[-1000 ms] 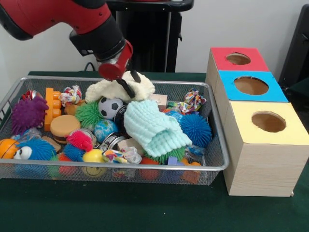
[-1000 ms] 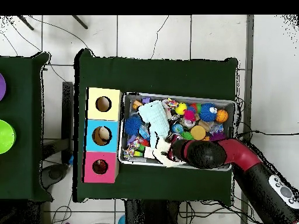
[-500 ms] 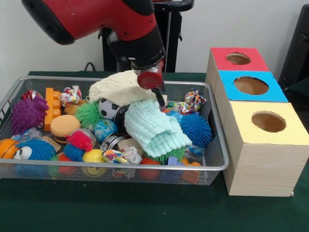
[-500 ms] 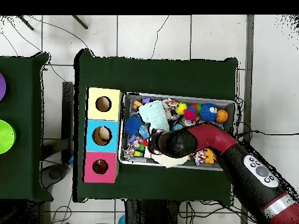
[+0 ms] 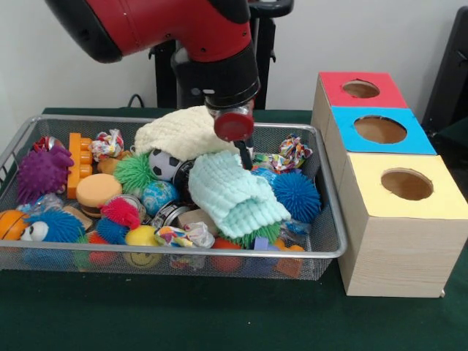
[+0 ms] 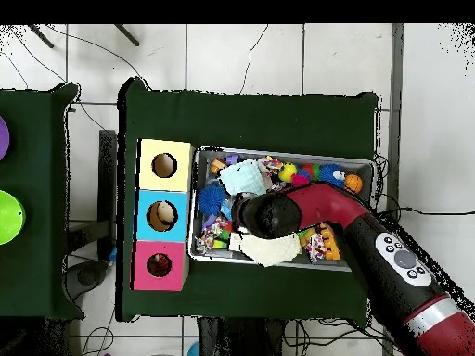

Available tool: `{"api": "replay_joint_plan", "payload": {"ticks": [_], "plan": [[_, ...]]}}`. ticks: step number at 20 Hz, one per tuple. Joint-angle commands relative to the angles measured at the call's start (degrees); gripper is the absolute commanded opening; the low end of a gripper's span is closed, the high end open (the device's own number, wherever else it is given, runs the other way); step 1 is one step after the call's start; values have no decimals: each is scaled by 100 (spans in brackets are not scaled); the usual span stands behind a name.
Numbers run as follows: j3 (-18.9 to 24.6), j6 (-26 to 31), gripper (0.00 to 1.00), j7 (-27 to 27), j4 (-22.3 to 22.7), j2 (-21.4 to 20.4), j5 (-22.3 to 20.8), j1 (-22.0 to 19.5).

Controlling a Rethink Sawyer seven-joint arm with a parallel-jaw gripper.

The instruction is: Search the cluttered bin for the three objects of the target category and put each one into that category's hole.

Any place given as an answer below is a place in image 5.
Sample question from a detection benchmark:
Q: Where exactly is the orange basketball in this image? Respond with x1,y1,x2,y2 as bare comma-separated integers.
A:
0,210,30,241

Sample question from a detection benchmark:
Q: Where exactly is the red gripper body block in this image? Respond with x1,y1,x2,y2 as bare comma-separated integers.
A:
213,110,255,142

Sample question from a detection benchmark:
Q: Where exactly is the wooden three-hole box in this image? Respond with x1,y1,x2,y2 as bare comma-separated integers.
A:
309,71,468,298

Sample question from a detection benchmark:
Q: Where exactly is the mint knitted cloth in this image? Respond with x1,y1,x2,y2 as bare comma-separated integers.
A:
188,152,293,238

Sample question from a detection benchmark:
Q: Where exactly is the cream knitted cloth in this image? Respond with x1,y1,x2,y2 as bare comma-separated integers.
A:
134,105,238,159

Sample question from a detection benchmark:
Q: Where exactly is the small green spiky ball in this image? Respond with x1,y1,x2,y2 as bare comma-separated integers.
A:
113,153,158,195

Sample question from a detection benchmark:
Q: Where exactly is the dark green tablecloth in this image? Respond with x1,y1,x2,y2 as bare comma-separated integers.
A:
0,106,468,351
433,116,468,147

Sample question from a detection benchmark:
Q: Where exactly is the pink spiky rubber ball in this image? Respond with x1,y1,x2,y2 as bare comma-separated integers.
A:
100,199,143,231

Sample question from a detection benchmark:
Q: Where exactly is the black upright panel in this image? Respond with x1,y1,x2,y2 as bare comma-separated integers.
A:
420,6,468,129

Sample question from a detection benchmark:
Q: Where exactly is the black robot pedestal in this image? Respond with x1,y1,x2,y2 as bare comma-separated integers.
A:
148,0,295,110

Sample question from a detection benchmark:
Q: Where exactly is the orange toy burger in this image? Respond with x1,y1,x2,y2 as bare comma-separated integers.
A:
75,173,124,219

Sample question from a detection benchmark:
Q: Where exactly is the purple spiky rubber ball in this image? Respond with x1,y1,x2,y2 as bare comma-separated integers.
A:
16,146,75,205

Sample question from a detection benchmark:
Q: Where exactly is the blue spiky rubber ball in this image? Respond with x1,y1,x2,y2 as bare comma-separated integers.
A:
272,171,322,224

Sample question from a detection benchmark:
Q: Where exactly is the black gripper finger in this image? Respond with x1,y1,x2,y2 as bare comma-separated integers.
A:
235,138,254,171

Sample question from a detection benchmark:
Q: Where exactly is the clear mesh toy bin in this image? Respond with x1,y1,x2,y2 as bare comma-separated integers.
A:
0,113,347,282

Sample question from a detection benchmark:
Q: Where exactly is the multicolour knotted rope toy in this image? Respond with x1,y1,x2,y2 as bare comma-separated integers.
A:
252,135,314,173

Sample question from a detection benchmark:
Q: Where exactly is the black and white soccer ball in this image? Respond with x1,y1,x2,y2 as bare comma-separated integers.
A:
148,148,184,182

